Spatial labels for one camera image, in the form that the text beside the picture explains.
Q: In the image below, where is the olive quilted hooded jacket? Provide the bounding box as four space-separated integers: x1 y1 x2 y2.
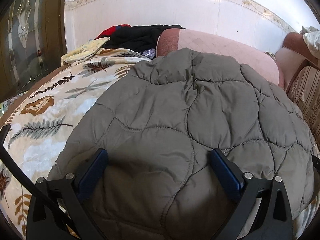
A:
48 48 319 239

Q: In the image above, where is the striped beige cushion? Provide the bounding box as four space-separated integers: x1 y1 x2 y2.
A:
289 66 319 134

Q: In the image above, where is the leaf-patterned plush blanket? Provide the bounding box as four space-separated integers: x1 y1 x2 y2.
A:
2 49 319 237

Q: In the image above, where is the black smartphone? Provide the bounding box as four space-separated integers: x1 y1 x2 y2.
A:
0 124 11 146

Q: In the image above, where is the pink sofa armrest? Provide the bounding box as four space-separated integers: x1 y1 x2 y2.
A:
275 32 319 93

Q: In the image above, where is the white crumpled cloth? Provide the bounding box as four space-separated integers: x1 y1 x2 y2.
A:
300 26 320 59

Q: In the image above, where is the yellow floral pillow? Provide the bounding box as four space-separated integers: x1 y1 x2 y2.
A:
61 37 110 67

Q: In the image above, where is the purple patterned small cloth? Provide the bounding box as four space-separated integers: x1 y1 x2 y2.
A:
143 48 156 60

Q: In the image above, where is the red garment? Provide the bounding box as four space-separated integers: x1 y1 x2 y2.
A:
95 24 131 40

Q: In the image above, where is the black garment pile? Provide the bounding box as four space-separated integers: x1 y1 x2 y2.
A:
102 24 184 53

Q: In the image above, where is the pink bolster pillow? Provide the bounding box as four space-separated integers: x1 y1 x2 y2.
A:
156 29 284 88

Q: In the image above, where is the wooden glass-panel door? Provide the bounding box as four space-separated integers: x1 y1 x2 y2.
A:
1 0 67 101

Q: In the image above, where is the black cable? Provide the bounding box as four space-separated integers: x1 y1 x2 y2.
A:
0 144 83 240

